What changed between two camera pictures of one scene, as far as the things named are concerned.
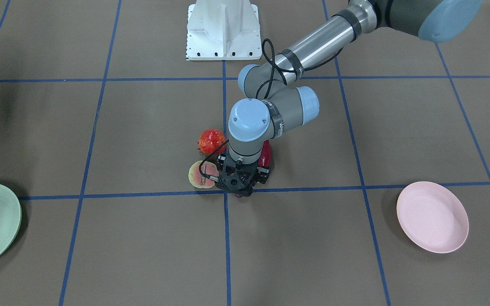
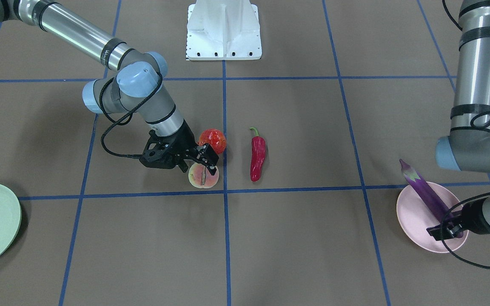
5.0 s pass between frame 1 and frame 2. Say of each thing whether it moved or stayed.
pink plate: stayed
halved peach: stayed
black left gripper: moved
